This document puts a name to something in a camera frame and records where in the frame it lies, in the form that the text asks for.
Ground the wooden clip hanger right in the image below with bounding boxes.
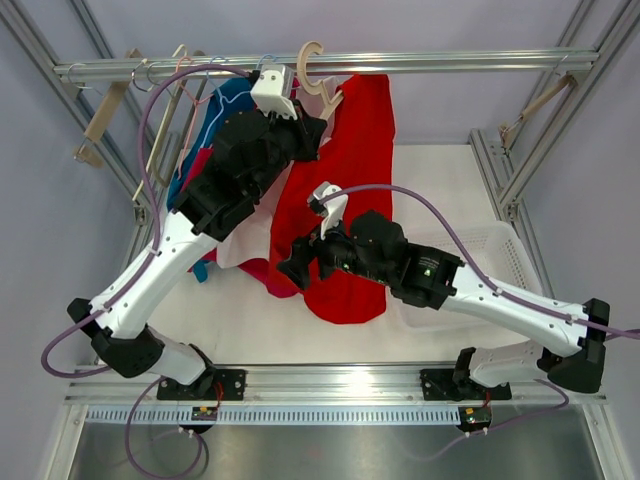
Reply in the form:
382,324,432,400
499,73,574,150

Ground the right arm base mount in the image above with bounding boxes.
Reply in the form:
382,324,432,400
420,347,512,402

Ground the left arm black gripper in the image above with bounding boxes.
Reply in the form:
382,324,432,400
246,98,325,200

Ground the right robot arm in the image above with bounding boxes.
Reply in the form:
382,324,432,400
277,211,610,401

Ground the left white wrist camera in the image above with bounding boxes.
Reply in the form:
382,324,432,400
250,63,297,120

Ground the slotted white cable duct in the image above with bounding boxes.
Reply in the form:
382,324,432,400
85,405,461,426

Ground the beige plastic hanger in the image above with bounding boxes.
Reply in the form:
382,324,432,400
296,41,344,121

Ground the wooden clip hanger left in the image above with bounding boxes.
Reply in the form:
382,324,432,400
74,73,132,169

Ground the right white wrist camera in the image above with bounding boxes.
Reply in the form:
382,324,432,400
307,181,348,240

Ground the pink wire hanger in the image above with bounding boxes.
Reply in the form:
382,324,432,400
173,55,211,179

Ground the cream plastic hanger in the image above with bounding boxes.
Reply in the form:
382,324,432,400
132,44,189,203

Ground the aluminium hanging rail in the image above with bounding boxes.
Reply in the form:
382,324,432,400
52,47,600,84

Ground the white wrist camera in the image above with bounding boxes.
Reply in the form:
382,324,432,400
307,181,348,240
250,63,297,120

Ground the white plastic basket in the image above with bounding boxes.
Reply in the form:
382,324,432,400
398,221,544,334

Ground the wooden clip hanger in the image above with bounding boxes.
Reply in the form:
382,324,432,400
499,73,574,150
74,73,132,169

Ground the magenta t shirt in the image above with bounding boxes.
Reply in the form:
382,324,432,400
187,144,301,301

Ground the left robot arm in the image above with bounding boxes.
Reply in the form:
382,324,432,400
67,101,327,399

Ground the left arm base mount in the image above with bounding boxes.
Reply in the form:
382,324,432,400
156,367,247,401

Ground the white t shirt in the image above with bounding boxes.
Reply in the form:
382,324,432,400
201,76,340,278

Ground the teal t shirt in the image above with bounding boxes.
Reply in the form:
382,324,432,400
166,77,254,285

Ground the aluminium front rail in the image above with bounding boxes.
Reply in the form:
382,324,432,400
63,363,607,405

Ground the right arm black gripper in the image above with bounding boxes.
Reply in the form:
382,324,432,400
276,207,393,291

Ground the light blue wire hanger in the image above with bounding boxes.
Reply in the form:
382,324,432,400
255,54,278,71
195,76,254,149

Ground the red t shirt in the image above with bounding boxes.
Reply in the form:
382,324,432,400
268,73,398,326

